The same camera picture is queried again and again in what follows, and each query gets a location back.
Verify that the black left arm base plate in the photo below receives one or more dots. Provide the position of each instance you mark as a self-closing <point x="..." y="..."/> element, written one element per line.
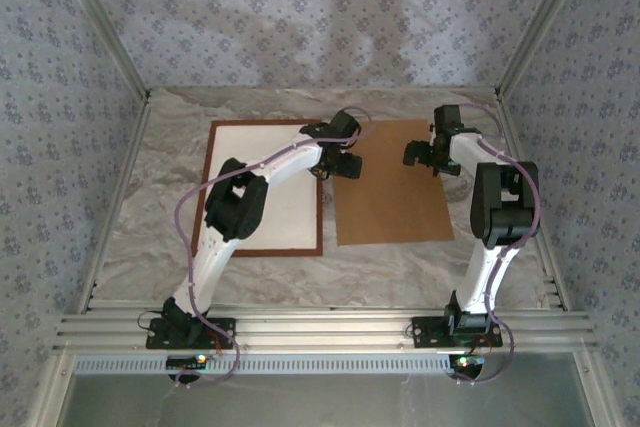
<point x="220" y="331"/>

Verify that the aluminium table side rail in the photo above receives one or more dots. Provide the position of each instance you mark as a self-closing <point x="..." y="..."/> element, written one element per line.
<point x="138" y="122"/>
<point x="550" y="247"/>

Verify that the blue printed photo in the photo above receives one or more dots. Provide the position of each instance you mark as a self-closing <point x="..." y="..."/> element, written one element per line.
<point x="290" y="217"/>

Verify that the brown fibreboard backing board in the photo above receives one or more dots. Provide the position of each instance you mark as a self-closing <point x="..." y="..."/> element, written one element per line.
<point x="390" y="207"/>

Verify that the aluminium mounting rail beam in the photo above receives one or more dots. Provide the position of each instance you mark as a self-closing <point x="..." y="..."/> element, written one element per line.
<point x="325" y="327"/>

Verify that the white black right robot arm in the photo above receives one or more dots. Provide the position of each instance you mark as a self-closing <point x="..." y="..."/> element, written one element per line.
<point x="480" y="282"/>

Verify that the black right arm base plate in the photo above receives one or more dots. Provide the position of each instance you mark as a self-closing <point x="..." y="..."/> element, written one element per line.
<point x="430" y="333"/>

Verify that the grey metal panel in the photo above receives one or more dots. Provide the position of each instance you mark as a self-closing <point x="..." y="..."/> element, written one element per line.
<point x="325" y="402"/>

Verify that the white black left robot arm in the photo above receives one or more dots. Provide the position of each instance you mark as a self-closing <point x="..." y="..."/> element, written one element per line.
<point x="210" y="267"/>

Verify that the brown wooden picture frame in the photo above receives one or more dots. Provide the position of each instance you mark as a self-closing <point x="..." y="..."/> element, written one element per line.
<point x="285" y="252"/>

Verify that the small circuit board with LED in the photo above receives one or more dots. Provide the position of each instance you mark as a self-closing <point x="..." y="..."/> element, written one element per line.
<point x="470" y="362"/>
<point x="185" y="361"/>

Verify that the floral patterned backdrop cloth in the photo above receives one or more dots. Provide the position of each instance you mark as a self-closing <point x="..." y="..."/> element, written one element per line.
<point x="320" y="22"/>

